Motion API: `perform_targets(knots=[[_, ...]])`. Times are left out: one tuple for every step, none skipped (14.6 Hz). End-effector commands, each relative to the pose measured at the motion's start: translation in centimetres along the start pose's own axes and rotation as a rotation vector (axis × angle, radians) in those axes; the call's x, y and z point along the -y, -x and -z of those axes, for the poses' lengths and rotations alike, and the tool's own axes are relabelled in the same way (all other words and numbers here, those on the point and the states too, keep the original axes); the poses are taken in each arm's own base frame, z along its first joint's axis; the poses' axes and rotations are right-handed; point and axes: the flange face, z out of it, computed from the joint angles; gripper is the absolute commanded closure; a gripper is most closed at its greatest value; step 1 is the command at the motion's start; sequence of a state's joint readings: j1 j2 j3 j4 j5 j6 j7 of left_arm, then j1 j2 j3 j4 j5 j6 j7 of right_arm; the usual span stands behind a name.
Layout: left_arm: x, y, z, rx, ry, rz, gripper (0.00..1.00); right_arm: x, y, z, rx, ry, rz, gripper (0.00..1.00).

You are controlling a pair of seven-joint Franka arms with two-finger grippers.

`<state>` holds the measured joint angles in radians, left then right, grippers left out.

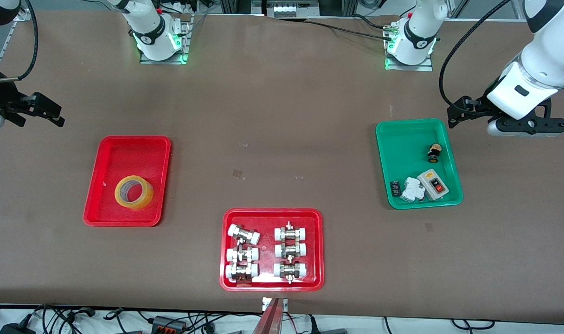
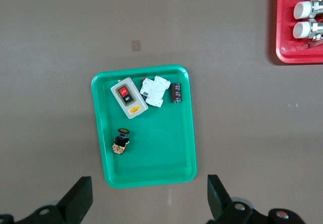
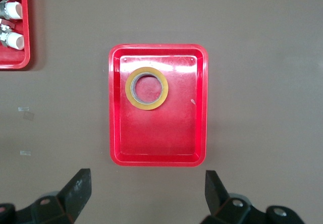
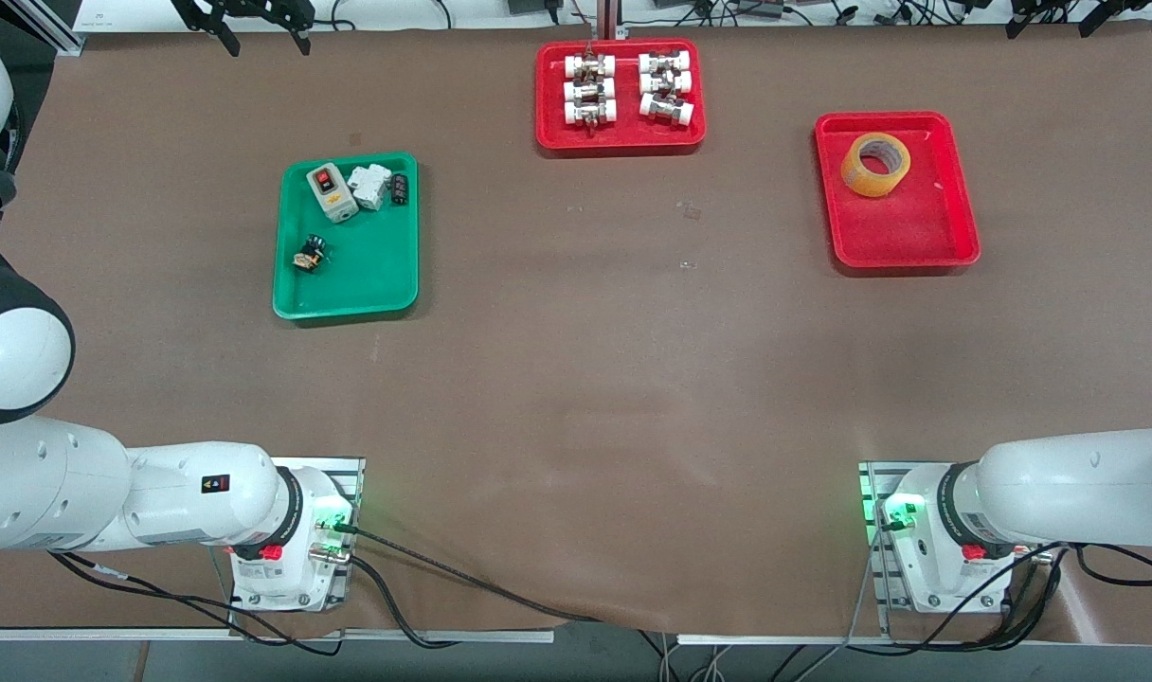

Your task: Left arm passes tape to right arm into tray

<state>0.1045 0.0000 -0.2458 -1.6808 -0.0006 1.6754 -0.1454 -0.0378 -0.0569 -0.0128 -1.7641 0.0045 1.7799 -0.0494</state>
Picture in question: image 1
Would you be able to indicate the grey connector box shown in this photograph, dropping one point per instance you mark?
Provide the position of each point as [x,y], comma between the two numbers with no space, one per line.
[163,321]

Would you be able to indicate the metal valve white ends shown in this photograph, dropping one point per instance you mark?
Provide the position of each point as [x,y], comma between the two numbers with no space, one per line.
[290,270]
[241,271]
[290,251]
[241,254]
[290,234]
[243,234]

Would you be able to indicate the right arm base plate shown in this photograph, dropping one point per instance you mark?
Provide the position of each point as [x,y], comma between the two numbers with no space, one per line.
[187,32]

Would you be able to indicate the white power strip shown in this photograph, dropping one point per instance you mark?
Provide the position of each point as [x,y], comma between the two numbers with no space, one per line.
[291,10]

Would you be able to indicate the black power adapter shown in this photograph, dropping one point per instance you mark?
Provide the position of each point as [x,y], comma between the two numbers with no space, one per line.
[17,329]

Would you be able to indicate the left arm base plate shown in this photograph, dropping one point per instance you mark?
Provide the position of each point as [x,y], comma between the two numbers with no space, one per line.
[409,68]

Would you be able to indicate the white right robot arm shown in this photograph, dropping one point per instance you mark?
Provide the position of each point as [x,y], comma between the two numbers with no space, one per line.
[145,16]

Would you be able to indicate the white circuit breaker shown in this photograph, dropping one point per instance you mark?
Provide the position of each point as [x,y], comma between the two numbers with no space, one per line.
[412,189]

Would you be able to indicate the small black component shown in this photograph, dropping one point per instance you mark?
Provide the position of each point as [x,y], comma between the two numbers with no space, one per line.
[394,188]

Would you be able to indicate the silver metal bracket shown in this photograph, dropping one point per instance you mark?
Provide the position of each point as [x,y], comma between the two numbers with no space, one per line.
[265,304]

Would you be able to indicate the grey switch box red button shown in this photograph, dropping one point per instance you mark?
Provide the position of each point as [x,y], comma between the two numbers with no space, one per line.
[434,185]

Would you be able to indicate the black push button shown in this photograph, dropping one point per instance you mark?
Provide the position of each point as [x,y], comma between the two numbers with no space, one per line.
[434,155]

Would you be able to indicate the red metal bar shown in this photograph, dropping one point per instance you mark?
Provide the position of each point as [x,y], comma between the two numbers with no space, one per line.
[269,320]

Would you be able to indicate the empty red plastic tray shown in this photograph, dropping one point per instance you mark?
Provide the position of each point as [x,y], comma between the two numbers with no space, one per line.
[124,157]

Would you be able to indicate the yellow packing tape roll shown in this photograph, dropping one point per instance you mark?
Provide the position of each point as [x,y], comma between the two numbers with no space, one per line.
[133,205]

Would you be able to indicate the red tray holding valves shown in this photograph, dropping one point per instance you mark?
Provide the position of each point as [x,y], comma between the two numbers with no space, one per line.
[267,218]

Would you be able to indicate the green plastic tray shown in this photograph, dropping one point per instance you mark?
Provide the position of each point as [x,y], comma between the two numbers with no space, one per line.
[402,153]

